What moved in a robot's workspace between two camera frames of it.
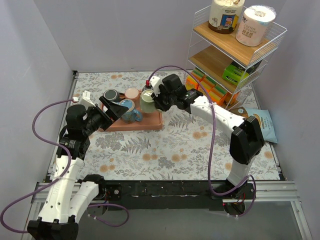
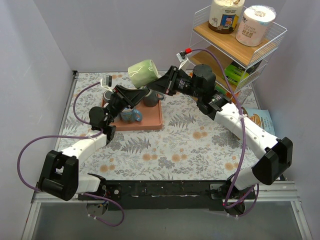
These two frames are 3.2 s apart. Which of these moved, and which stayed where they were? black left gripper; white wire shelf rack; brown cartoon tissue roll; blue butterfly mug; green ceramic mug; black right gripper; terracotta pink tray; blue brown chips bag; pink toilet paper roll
Moved: green ceramic mug; black right gripper; black left gripper
Stayed: white wire shelf rack; terracotta pink tray; pink toilet paper roll; blue butterfly mug; blue brown chips bag; brown cartoon tissue roll
